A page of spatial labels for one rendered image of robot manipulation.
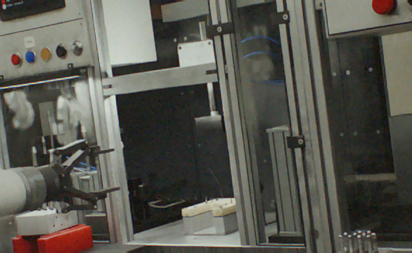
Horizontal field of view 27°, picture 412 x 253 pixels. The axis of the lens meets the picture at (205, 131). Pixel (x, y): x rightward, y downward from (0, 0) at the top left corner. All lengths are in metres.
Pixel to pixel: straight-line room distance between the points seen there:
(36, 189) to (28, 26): 0.74
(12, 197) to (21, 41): 0.79
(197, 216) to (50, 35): 0.61
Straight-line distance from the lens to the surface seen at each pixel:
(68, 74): 2.19
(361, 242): 1.65
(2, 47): 2.44
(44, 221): 2.15
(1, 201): 1.65
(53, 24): 2.28
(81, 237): 2.20
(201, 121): 2.21
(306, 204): 1.85
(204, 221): 2.22
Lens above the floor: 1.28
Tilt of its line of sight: 3 degrees down
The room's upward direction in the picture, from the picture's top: 7 degrees counter-clockwise
